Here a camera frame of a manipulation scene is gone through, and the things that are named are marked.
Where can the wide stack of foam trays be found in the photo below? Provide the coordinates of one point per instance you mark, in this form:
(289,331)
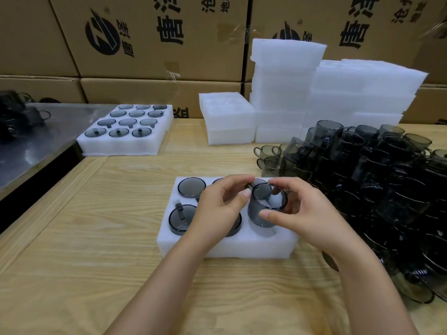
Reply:
(363,90)

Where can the tall stack of foam trays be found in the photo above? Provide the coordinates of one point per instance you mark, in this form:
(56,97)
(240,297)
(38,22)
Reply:
(283,90)

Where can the person's right thumb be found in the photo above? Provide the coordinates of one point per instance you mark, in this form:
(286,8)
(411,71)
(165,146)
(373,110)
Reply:
(276,215)

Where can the stack of brown cardboard boxes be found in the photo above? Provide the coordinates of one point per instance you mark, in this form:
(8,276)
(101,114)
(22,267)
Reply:
(146,38)

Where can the person's right hand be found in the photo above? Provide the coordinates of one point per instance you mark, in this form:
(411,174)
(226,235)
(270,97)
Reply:
(314,223)

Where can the steel table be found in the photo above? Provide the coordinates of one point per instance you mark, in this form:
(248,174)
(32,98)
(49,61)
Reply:
(38,149)

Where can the person's left hand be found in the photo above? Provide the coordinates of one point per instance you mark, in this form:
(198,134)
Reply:
(213,212)

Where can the group of packed glass cups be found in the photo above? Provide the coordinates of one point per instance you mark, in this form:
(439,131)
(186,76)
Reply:
(127,122)

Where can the person's left forearm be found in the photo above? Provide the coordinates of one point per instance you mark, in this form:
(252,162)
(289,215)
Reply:
(164,293)

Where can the person's left thumb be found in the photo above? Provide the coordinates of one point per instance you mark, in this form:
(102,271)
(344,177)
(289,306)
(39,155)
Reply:
(239,200)

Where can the smoky grey glass mug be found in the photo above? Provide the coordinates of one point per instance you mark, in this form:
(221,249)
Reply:
(191,187)
(260,225)
(218,180)
(261,181)
(234,226)
(181,221)

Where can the low stack of foam trays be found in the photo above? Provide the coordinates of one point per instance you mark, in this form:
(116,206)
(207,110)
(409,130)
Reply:
(228,118)

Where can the person's right forearm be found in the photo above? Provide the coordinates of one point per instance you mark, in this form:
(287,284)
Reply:
(370,296)

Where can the small cluster of dark cups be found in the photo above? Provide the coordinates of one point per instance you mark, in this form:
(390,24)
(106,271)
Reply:
(15,115)

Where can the pile of dark glass cups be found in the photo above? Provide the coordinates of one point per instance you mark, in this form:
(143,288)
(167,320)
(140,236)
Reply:
(384,191)

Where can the white foam tray with holes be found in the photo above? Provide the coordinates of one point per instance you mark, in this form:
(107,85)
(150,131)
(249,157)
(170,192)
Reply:
(251,245)
(104,146)

